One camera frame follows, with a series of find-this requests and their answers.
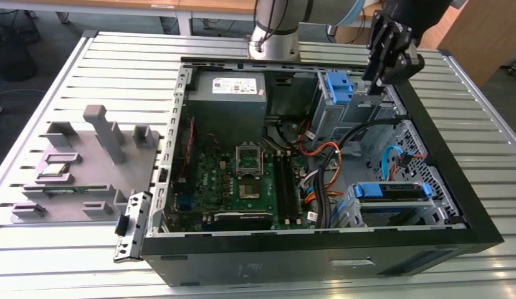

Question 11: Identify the hard disk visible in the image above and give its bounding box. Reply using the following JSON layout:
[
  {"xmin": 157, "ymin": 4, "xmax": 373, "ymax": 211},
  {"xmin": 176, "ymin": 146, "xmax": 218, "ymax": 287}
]
[{"xmin": 331, "ymin": 183, "xmax": 433, "ymax": 228}]

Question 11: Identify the black mesh bin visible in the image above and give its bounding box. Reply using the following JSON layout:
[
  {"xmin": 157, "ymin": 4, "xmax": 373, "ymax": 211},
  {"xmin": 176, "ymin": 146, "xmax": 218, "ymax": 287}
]
[{"xmin": 0, "ymin": 8, "xmax": 42, "ymax": 82}]

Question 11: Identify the orange wire bundle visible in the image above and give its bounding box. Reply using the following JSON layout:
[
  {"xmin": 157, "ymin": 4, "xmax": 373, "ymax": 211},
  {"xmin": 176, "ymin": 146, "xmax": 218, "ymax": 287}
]
[{"xmin": 298, "ymin": 124, "xmax": 345, "ymax": 203}]

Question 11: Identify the grey parts rack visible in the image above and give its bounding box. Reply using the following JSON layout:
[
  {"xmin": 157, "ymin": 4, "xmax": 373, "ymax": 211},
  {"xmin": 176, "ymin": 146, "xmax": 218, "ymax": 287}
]
[{"xmin": 10, "ymin": 104, "xmax": 166, "ymax": 224}]

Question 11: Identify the black graphics card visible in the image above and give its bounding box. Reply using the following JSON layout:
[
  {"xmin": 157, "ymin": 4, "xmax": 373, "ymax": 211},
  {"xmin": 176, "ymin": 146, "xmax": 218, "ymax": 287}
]
[{"xmin": 212, "ymin": 211, "xmax": 276, "ymax": 230}]

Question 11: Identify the grey power supply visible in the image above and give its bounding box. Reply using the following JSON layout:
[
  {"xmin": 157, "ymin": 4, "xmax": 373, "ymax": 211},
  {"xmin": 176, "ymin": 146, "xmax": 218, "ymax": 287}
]
[{"xmin": 184, "ymin": 70, "xmax": 270, "ymax": 140}]

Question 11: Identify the silver slot latch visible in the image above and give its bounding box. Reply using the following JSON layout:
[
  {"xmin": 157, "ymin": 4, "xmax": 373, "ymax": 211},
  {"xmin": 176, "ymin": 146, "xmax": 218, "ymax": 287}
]
[{"xmin": 111, "ymin": 191, "xmax": 154, "ymax": 263}]

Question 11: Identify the metal socket cover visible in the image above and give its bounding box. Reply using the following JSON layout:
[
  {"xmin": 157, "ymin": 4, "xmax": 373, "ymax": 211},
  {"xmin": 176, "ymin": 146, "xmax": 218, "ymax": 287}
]
[{"xmin": 236, "ymin": 141, "xmax": 266, "ymax": 178}]

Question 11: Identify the green RAM stick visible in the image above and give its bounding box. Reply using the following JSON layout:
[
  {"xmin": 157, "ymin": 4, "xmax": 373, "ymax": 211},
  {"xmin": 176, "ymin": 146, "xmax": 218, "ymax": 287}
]
[{"xmin": 46, "ymin": 186, "xmax": 110, "ymax": 194}]

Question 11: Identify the wooden cabinet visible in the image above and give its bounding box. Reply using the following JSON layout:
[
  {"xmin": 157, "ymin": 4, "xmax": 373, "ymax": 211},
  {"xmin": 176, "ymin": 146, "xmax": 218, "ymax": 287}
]
[{"xmin": 437, "ymin": 0, "xmax": 516, "ymax": 88}]

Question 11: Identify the black PC case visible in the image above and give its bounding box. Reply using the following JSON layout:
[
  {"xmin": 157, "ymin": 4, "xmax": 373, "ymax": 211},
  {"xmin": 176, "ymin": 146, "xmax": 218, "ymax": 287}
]
[{"xmin": 140, "ymin": 55, "xmax": 506, "ymax": 289}]

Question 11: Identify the blue data wire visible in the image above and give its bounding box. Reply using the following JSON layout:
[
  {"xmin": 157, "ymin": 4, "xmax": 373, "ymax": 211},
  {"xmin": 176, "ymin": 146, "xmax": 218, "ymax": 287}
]
[{"xmin": 381, "ymin": 145, "xmax": 405, "ymax": 182}]

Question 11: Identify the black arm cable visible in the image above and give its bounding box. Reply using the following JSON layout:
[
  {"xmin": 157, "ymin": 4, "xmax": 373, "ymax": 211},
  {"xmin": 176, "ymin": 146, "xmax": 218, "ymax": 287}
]
[{"xmin": 257, "ymin": 0, "xmax": 281, "ymax": 47}]

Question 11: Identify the wooden desk white frame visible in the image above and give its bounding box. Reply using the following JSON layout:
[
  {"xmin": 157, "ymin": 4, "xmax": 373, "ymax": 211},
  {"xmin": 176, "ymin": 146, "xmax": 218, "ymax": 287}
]
[
  {"xmin": 54, "ymin": 0, "xmax": 260, "ymax": 35},
  {"xmin": 327, "ymin": 6, "xmax": 433, "ymax": 47}
]

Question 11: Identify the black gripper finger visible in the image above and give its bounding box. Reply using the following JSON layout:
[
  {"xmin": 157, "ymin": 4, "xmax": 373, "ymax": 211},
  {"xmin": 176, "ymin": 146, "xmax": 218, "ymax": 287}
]
[
  {"xmin": 363, "ymin": 11, "xmax": 413, "ymax": 96},
  {"xmin": 381, "ymin": 42, "xmax": 427, "ymax": 87}
]

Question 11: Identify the black RAM slot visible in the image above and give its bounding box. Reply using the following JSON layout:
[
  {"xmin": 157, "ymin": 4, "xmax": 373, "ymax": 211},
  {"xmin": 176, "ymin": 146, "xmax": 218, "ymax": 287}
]
[
  {"xmin": 274, "ymin": 150, "xmax": 290, "ymax": 225},
  {"xmin": 285, "ymin": 150, "xmax": 304, "ymax": 225}
]

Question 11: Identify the blue drive latch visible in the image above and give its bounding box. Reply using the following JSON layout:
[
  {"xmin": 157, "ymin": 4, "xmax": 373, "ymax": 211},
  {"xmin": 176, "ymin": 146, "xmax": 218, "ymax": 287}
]
[{"xmin": 325, "ymin": 71, "xmax": 356, "ymax": 106}]

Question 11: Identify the thick black cable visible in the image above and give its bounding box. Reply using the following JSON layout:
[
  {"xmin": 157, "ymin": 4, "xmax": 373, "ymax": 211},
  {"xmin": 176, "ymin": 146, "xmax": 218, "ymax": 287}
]
[
  {"xmin": 315, "ymin": 115, "xmax": 412, "ymax": 229},
  {"xmin": 319, "ymin": 118, "xmax": 412, "ymax": 229}
]

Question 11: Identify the CPU socket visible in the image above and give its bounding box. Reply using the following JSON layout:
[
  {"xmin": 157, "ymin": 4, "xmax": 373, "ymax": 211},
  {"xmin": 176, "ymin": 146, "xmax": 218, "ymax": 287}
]
[{"xmin": 237, "ymin": 182, "xmax": 264, "ymax": 202}]

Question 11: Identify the silver drive cage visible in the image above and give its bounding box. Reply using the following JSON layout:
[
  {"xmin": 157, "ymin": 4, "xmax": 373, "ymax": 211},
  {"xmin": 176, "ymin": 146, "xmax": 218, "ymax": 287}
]
[{"xmin": 311, "ymin": 70, "xmax": 407, "ymax": 150}]

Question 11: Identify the silver disk bay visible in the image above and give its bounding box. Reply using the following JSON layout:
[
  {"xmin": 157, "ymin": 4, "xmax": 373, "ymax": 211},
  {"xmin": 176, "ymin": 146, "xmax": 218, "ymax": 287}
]
[{"xmin": 348, "ymin": 181, "xmax": 465, "ymax": 229}]

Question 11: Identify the silver CPU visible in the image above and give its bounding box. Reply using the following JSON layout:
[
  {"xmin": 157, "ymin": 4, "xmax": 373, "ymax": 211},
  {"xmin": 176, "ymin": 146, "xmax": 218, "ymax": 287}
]
[{"xmin": 38, "ymin": 163, "xmax": 71, "ymax": 178}]

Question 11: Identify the green motherboard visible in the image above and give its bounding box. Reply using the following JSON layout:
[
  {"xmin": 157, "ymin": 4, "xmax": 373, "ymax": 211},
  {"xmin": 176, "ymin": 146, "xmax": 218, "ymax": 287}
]
[{"xmin": 165, "ymin": 146, "xmax": 313, "ymax": 233}]

